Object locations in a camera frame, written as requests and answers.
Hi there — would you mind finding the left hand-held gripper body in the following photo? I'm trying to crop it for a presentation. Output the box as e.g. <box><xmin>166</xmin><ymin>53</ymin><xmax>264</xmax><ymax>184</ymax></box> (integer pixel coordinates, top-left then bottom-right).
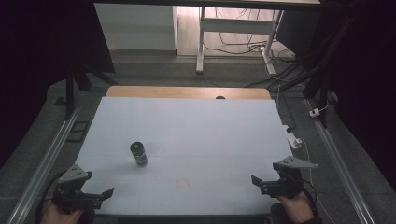
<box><xmin>51</xmin><ymin>163</ymin><xmax>105</xmax><ymax>216</ymax></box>

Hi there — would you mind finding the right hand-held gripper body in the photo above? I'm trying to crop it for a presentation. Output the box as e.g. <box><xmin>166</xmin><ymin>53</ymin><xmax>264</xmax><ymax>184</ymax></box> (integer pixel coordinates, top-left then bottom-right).
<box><xmin>260</xmin><ymin>155</ymin><xmax>319</xmax><ymax>200</ymax></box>

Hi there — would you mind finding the dark jar with black lid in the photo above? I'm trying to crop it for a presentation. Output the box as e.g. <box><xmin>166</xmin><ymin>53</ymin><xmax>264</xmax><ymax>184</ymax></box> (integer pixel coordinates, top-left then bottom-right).
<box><xmin>129</xmin><ymin>141</ymin><xmax>149</xmax><ymax>168</ymax></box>

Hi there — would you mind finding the person's left hand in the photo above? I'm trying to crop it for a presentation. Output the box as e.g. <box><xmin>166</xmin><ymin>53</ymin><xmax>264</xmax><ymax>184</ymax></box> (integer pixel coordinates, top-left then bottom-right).
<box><xmin>39</xmin><ymin>200</ymin><xmax>86</xmax><ymax>224</ymax></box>

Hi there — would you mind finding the black square floor frame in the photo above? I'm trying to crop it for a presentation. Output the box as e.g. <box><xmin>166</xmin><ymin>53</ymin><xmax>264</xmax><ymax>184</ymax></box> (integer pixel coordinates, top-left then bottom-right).
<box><xmin>65</xmin><ymin>119</ymin><xmax>92</xmax><ymax>144</ymax></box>

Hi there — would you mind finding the white desk frame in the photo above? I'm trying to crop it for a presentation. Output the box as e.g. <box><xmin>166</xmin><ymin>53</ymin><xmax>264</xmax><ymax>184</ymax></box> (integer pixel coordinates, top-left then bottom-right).
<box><xmin>195</xmin><ymin>6</ymin><xmax>285</xmax><ymax>76</ymax></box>

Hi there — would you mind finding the black floor cable bundle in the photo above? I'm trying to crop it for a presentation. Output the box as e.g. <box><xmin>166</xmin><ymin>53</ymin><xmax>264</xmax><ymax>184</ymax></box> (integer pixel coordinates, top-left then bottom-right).
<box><xmin>204</xmin><ymin>43</ymin><xmax>307</xmax><ymax>90</ymax></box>

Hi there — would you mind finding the black metal stand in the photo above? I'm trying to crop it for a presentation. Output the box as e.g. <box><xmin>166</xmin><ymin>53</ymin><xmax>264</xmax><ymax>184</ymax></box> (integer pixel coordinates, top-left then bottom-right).
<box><xmin>54</xmin><ymin>60</ymin><xmax>120</xmax><ymax>121</ymax></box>
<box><xmin>274</xmin><ymin>12</ymin><xmax>359</xmax><ymax>129</ymax></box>

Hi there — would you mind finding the wooden table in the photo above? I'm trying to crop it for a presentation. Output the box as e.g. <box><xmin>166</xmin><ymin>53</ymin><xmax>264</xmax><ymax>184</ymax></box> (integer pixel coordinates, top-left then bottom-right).
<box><xmin>105</xmin><ymin>85</ymin><xmax>273</xmax><ymax>101</ymax></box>

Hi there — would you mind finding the white table mat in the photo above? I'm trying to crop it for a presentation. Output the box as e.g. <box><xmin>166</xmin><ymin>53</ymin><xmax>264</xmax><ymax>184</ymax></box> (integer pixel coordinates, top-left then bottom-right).
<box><xmin>75</xmin><ymin>95</ymin><xmax>294</xmax><ymax>217</ymax></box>

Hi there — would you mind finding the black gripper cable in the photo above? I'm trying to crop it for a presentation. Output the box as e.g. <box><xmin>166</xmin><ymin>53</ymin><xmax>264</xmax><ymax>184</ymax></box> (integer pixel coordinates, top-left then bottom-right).
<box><xmin>299</xmin><ymin>178</ymin><xmax>319</xmax><ymax>219</ymax></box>
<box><xmin>33</xmin><ymin>173</ymin><xmax>64</xmax><ymax>224</ymax></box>

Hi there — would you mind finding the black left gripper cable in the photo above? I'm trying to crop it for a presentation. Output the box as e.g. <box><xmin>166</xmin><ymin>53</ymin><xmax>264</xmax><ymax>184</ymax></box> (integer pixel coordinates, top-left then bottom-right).
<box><xmin>33</xmin><ymin>173</ymin><xmax>64</xmax><ymax>224</ymax></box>

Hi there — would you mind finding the white cable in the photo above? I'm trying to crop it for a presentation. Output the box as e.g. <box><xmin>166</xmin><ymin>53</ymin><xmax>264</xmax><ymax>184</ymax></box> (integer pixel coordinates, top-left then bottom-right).
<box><xmin>300</xmin><ymin>138</ymin><xmax>337</xmax><ymax>224</ymax></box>

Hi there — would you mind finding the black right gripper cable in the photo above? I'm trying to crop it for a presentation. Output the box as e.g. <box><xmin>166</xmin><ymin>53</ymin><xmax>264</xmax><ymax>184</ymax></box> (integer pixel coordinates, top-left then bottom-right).
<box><xmin>299</xmin><ymin>178</ymin><xmax>319</xmax><ymax>219</ymax></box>

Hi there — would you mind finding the person's right hand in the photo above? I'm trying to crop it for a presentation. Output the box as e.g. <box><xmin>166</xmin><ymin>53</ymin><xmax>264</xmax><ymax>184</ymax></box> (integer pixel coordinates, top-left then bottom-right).
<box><xmin>276</xmin><ymin>190</ymin><xmax>316</xmax><ymax>224</ymax></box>

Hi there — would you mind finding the white power strip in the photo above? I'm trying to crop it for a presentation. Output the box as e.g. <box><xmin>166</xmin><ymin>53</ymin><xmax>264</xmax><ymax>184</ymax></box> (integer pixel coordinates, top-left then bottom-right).
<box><xmin>282</xmin><ymin>124</ymin><xmax>304</xmax><ymax>150</ymax></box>

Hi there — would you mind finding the aluminium floor rail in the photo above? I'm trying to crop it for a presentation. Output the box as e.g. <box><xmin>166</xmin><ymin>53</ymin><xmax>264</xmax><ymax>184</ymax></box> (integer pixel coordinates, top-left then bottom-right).
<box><xmin>304</xmin><ymin>98</ymin><xmax>376</xmax><ymax>224</ymax></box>
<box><xmin>7</xmin><ymin>104</ymin><xmax>82</xmax><ymax>224</ymax></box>

